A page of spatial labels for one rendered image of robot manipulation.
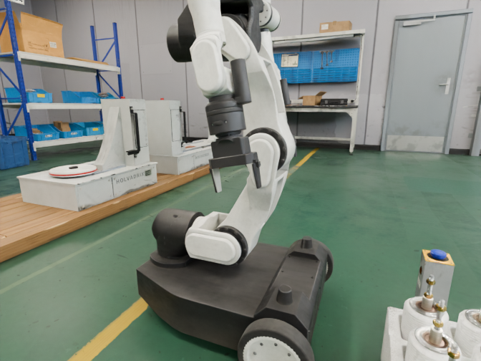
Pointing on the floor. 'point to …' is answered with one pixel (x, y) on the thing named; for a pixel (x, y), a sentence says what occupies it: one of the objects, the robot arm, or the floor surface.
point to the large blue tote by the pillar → (13, 152)
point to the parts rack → (51, 67)
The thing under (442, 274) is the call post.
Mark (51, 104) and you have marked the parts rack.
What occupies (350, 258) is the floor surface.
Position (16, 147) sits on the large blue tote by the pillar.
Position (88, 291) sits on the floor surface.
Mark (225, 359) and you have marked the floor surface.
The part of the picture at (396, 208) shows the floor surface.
